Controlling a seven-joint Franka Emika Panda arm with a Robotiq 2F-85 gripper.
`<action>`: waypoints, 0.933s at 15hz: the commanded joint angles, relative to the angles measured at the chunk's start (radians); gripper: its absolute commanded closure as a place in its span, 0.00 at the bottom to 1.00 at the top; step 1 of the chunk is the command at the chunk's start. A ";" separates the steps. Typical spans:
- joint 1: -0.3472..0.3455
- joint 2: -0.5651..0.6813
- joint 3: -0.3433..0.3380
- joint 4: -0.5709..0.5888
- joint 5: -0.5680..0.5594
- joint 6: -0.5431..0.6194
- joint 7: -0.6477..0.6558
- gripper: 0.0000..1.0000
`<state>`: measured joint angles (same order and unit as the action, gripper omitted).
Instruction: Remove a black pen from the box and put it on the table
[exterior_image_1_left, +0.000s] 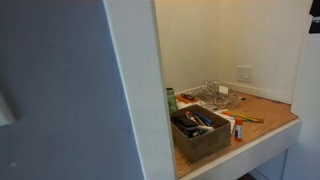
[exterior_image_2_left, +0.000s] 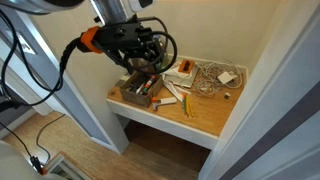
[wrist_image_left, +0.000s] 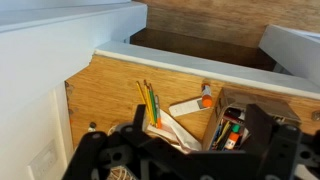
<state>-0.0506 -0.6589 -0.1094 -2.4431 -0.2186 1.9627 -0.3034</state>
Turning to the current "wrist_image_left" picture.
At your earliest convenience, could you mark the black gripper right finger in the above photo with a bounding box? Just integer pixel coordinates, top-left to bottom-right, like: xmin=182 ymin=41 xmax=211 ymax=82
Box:
xmin=240 ymin=103 xmax=279 ymax=154

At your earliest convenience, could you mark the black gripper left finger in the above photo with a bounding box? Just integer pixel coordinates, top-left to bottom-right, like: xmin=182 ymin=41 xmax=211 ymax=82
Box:
xmin=132 ymin=103 xmax=148 ymax=133

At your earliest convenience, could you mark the red pen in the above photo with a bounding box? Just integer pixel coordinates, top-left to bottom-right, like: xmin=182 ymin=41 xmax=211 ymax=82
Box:
xmin=222 ymin=115 xmax=246 ymax=126

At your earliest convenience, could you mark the blue pen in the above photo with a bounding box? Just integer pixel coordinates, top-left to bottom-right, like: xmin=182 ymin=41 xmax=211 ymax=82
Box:
xmin=211 ymin=120 xmax=225 ymax=148

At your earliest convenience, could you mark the brown cardboard box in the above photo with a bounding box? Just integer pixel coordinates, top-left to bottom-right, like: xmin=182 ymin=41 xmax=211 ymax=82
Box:
xmin=202 ymin=87 xmax=303 ymax=152

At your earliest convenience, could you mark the grey pencil with orange end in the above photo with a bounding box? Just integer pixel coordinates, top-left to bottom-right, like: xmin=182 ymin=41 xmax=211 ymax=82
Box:
xmin=154 ymin=94 xmax=164 ymax=130

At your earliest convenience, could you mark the green pencil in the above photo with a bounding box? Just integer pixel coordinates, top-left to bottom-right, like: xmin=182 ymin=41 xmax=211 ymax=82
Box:
xmin=148 ymin=83 xmax=159 ymax=125

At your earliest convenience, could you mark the short yellow pencil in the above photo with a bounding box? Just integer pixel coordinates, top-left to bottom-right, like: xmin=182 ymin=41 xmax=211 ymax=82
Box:
xmin=216 ymin=120 xmax=232 ymax=145

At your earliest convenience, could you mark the white crumpled paper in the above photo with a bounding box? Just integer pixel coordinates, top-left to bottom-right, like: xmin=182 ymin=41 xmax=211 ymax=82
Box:
xmin=145 ymin=109 xmax=203 ymax=154

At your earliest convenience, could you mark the small black knob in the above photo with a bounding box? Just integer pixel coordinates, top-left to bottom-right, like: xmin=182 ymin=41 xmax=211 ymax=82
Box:
xmin=87 ymin=121 xmax=98 ymax=133

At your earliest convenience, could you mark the glue stick with orange cap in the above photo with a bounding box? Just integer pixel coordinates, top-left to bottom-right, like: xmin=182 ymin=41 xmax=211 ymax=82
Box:
xmin=201 ymin=82 xmax=214 ymax=109

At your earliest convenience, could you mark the white coiled cable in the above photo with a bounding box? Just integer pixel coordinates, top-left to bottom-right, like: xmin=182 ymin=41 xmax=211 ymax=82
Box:
xmin=106 ymin=123 xmax=138 ymax=180

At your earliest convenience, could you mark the white wall outlet plate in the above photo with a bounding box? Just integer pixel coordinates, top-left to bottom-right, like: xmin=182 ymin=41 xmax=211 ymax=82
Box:
xmin=27 ymin=139 xmax=60 ymax=180

